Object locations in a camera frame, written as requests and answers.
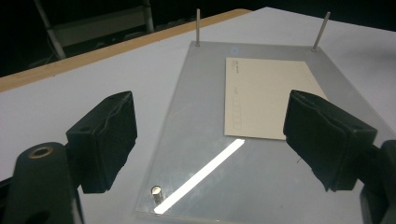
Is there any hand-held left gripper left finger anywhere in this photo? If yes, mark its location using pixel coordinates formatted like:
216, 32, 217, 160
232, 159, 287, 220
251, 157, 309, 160
65, 91, 138, 194

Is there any grey metal stand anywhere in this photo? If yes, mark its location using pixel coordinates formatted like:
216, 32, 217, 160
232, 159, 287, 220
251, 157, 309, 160
33, 0, 155, 61

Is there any short silver metal standoff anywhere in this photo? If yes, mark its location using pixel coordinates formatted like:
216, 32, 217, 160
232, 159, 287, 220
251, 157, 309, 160
150, 185, 164, 206

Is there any tall thin metal post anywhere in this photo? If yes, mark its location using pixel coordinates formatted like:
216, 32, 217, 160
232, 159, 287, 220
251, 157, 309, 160
311, 11, 332, 52
194, 8, 202, 48

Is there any beige postcard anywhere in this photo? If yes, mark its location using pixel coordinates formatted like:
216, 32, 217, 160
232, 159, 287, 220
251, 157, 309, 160
223, 57, 329, 141

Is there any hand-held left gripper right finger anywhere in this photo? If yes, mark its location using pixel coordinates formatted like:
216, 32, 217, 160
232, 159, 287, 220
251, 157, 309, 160
282, 90, 378, 192

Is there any clear acrylic frame panel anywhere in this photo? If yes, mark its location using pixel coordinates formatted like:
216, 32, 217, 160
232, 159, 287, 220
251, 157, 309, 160
134, 41, 396, 224

